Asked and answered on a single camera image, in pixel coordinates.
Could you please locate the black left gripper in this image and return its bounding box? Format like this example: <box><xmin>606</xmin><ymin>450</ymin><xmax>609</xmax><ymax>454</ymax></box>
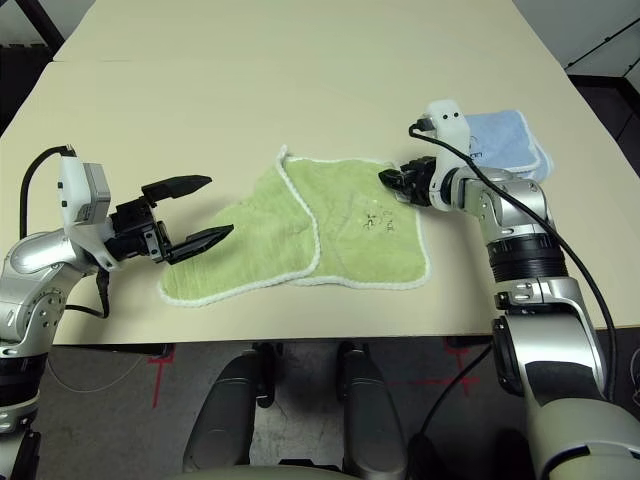
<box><xmin>105</xmin><ymin>174</ymin><xmax>236</xmax><ymax>266</ymax></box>

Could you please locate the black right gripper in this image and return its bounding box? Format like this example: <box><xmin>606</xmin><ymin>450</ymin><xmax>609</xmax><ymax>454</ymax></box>
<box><xmin>378</xmin><ymin>155</ymin><xmax>437</xmax><ymax>209</ymax></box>

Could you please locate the green towel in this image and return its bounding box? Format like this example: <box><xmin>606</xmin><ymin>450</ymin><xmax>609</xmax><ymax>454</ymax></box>
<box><xmin>158</xmin><ymin>144</ymin><xmax>432</xmax><ymax>309</ymax></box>

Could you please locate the folded blue towel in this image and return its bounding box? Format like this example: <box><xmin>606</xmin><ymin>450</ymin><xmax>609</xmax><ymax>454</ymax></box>
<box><xmin>462</xmin><ymin>108</ymin><xmax>555</xmax><ymax>182</ymax></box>

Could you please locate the grey left robot leg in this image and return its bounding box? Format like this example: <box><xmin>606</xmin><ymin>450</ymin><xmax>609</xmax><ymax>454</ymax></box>
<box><xmin>182</xmin><ymin>344</ymin><xmax>279</xmax><ymax>474</ymax></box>

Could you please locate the grey robot leg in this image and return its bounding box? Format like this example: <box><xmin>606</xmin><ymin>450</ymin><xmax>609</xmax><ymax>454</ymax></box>
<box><xmin>337</xmin><ymin>342</ymin><xmax>409</xmax><ymax>480</ymax></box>
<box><xmin>182</xmin><ymin>344</ymin><xmax>279</xmax><ymax>474</ymax></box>

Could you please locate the black foam floor mat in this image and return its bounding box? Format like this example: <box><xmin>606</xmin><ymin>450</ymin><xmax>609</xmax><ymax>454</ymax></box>
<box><xmin>0</xmin><ymin>42</ymin><xmax>56</xmax><ymax>136</ymax></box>

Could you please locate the grey right robot leg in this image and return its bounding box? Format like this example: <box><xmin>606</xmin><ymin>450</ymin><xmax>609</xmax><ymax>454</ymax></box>
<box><xmin>337</xmin><ymin>342</ymin><xmax>409</xmax><ymax>480</ymax></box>

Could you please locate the black cabinet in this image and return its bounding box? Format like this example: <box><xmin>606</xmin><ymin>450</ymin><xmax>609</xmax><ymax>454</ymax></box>
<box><xmin>567</xmin><ymin>73</ymin><xmax>640</xmax><ymax>177</ymax></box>

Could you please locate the black diagonal metal bar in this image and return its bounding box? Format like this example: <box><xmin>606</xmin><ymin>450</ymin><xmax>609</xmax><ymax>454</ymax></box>
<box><xmin>27</xmin><ymin>0</ymin><xmax>66</xmax><ymax>49</ymax></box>

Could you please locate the beige robot torso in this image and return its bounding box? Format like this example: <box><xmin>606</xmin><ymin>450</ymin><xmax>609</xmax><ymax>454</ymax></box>
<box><xmin>164</xmin><ymin>463</ymin><xmax>351</xmax><ymax>480</ymax></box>

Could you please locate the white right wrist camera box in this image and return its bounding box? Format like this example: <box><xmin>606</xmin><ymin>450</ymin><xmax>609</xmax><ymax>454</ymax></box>
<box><xmin>422</xmin><ymin>98</ymin><xmax>475</xmax><ymax>211</ymax></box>

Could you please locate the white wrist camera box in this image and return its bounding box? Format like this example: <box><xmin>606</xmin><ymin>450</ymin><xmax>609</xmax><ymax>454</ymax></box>
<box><xmin>422</xmin><ymin>98</ymin><xmax>475</xmax><ymax>211</ymax></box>
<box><xmin>56</xmin><ymin>151</ymin><xmax>117</xmax><ymax>274</ymax></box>

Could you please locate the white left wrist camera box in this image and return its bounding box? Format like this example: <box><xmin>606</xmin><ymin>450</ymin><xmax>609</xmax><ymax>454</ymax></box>
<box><xmin>56</xmin><ymin>151</ymin><xmax>117</xmax><ymax>274</ymax></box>

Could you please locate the black left wrist camera cable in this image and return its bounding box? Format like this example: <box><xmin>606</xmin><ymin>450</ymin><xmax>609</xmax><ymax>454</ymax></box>
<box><xmin>19</xmin><ymin>144</ymin><xmax>111</xmax><ymax>320</ymax></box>

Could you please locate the thin white floor wire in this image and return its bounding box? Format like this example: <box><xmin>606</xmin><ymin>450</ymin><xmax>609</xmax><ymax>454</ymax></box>
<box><xmin>49</xmin><ymin>344</ymin><xmax>146</xmax><ymax>394</ymax></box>

